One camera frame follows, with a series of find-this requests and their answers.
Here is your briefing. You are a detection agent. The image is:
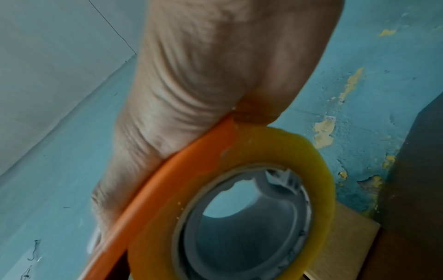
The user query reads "yellowish clear tape roll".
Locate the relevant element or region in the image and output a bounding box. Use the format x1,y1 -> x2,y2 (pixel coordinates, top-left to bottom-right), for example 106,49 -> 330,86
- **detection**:
127,125 -> 336,280

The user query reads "small brown cardboard box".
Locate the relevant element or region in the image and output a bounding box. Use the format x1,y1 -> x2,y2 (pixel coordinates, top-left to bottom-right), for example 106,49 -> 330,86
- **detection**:
304,202 -> 382,280

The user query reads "person's right hand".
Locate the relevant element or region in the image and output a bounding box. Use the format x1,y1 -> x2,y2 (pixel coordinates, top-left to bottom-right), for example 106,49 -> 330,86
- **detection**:
90,0 -> 347,247

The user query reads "orange tape dispenser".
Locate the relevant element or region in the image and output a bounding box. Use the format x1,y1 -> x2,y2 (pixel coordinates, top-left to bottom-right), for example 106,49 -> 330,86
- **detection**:
77,114 -> 312,280

